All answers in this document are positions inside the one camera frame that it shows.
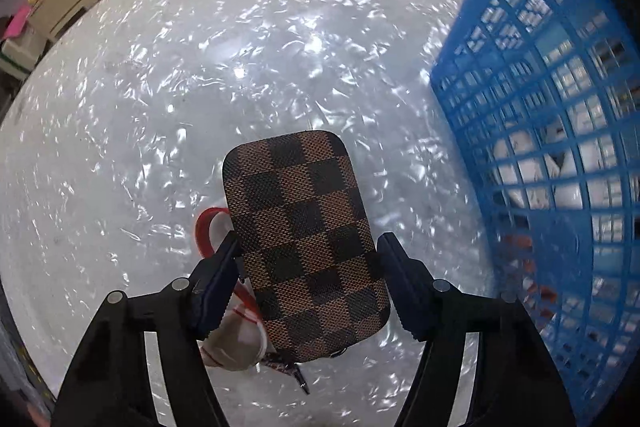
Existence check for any white box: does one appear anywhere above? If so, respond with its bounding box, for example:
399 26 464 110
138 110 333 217
0 32 48 80

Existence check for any pink paper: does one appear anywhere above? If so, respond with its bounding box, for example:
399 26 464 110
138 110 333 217
6 6 32 38

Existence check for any blue plastic basket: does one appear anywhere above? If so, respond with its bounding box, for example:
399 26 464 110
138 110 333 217
430 0 640 425

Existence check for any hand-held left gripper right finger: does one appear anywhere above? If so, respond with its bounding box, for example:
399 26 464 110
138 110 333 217
377 232 571 427

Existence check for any brown checkered pouch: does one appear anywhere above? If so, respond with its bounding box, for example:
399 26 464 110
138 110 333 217
221 130 392 395

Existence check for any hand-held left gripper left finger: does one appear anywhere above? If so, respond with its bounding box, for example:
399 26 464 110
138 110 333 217
50 231 244 427

